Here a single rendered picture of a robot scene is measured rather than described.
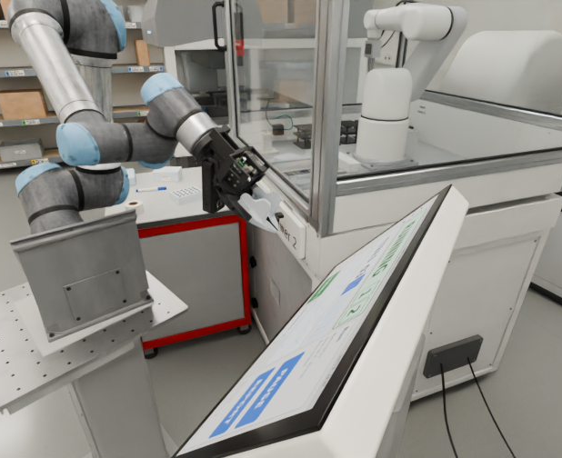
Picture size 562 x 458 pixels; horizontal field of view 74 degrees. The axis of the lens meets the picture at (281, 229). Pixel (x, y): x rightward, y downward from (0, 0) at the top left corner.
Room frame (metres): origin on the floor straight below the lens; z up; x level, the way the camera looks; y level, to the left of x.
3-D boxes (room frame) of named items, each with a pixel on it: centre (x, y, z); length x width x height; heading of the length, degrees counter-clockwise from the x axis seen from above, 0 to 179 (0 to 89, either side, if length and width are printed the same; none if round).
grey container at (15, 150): (4.28, 3.02, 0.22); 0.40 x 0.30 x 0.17; 114
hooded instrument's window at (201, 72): (3.11, 0.37, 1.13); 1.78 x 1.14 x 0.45; 20
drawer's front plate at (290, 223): (1.09, -0.01, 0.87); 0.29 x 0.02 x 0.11; 20
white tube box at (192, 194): (1.55, 0.42, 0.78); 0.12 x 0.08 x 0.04; 131
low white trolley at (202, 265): (1.67, 0.52, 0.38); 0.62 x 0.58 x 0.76; 20
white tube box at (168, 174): (1.82, 0.58, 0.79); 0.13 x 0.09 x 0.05; 91
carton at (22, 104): (4.35, 2.89, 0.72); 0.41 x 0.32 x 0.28; 114
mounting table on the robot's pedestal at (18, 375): (0.81, 0.57, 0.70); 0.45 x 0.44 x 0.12; 134
